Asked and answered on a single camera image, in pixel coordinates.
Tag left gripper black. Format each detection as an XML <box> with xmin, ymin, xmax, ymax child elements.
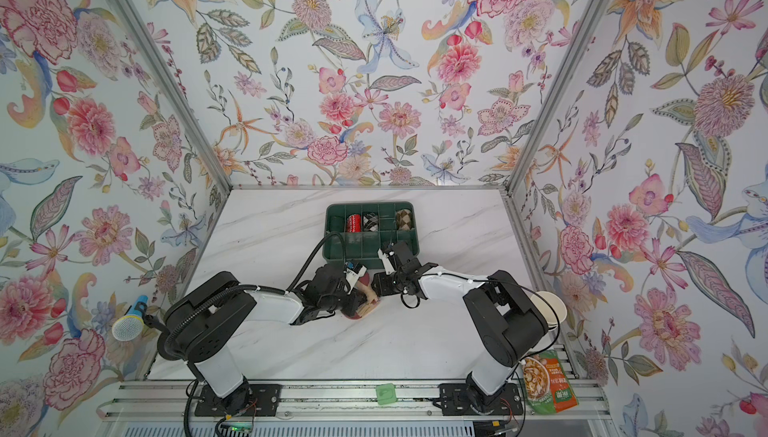
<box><xmin>318</xmin><ymin>288</ymin><xmax>372</xmax><ymax>317</ymax></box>

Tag striped tan maroon purple sock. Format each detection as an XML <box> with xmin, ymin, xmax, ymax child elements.
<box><xmin>341</xmin><ymin>273</ymin><xmax>380</xmax><ymax>320</ymax></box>

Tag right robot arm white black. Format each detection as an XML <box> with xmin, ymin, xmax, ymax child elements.
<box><xmin>373</xmin><ymin>242</ymin><xmax>561</xmax><ymax>407</ymax></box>

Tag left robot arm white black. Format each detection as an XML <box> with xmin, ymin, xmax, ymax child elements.
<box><xmin>158</xmin><ymin>263</ymin><xmax>380</xmax><ymax>400</ymax></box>

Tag brown checkered rolled sock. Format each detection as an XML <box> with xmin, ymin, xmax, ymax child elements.
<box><xmin>395</xmin><ymin>208</ymin><xmax>414</xmax><ymax>231</ymax></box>

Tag black white argyle rolled sock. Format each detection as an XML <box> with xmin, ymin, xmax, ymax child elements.
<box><xmin>361</xmin><ymin>212</ymin><xmax>380</xmax><ymax>232</ymax></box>

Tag green divided organizer tray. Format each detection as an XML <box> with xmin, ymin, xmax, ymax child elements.
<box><xmin>322</xmin><ymin>201</ymin><xmax>420</xmax><ymax>269</ymax></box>

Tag red rolled sock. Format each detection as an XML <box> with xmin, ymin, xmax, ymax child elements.
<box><xmin>345</xmin><ymin>214</ymin><xmax>363</xmax><ymax>233</ymax></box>

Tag green sticky tag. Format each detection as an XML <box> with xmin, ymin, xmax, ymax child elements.
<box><xmin>375</xmin><ymin>383</ymin><xmax>398</xmax><ymax>406</ymax></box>

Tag stacked paper cups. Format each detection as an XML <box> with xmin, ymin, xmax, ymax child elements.
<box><xmin>529</xmin><ymin>291</ymin><xmax>568</xmax><ymax>330</ymax></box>

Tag green snack packet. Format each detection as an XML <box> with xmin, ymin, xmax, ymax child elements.
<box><xmin>522</xmin><ymin>350</ymin><xmax>579</xmax><ymax>415</ymax></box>

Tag blue white toy microphone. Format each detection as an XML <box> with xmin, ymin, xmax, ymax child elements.
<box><xmin>111</xmin><ymin>295</ymin><xmax>148</xmax><ymax>342</ymax></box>

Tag left black corrugated cable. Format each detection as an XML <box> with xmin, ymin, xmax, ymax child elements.
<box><xmin>158</xmin><ymin>231</ymin><xmax>349</xmax><ymax>360</ymax></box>

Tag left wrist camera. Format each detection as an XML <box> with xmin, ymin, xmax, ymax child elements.
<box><xmin>345</xmin><ymin>262</ymin><xmax>367</xmax><ymax>290</ymax></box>

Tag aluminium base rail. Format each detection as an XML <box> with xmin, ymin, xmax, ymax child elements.
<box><xmin>96</xmin><ymin>379</ymin><xmax>611</xmax><ymax>423</ymax></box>

